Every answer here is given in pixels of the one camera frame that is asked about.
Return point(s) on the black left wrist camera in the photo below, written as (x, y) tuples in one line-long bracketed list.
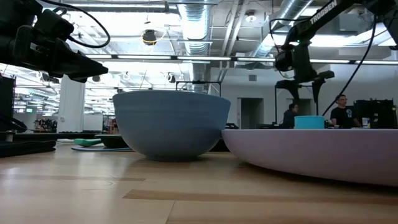
[(54, 25)]

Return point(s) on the iridescent fork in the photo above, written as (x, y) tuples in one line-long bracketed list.
[(99, 149)]

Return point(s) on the white pillar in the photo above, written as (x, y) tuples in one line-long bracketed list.
[(71, 105)]

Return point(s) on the long ceiling light bar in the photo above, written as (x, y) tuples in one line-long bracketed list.
[(202, 58)]

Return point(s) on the black equipment rack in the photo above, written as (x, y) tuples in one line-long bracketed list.
[(376, 113)]

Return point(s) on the silver ceiling duct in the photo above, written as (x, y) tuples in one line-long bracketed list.
[(194, 28)]

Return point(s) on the teal cup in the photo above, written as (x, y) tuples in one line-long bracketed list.
[(309, 122)]

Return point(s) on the black metal frame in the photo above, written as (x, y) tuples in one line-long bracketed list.
[(275, 105)]

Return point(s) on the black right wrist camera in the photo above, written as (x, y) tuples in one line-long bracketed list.
[(283, 60)]

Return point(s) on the lilac plate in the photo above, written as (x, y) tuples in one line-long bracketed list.
[(311, 152)]

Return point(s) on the white board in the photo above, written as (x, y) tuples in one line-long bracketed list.
[(92, 122)]

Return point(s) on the white and blue container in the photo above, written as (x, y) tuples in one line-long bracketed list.
[(366, 123)]

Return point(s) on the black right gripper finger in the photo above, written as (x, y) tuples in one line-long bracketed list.
[(294, 88), (318, 85)]

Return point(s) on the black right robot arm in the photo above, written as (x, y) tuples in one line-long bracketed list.
[(323, 17)]

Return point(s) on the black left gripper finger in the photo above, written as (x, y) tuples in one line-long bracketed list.
[(77, 79), (81, 63)]

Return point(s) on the teal sponge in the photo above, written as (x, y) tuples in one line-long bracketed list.
[(88, 142)]

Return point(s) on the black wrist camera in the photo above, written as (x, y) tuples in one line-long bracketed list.
[(54, 25), (283, 60)]

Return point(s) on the dark green tray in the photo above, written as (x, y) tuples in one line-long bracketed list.
[(112, 141)]

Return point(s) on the black ceiling device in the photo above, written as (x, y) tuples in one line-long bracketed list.
[(149, 37)]

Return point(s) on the blue ribbed bowl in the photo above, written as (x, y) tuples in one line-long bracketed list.
[(171, 124)]

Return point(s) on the black background bench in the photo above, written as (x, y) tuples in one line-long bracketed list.
[(56, 136)]

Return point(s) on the person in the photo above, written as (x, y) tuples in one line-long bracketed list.
[(289, 118), (342, 116)]

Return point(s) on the black cabinet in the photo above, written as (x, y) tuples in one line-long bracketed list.
[(7, 102)]

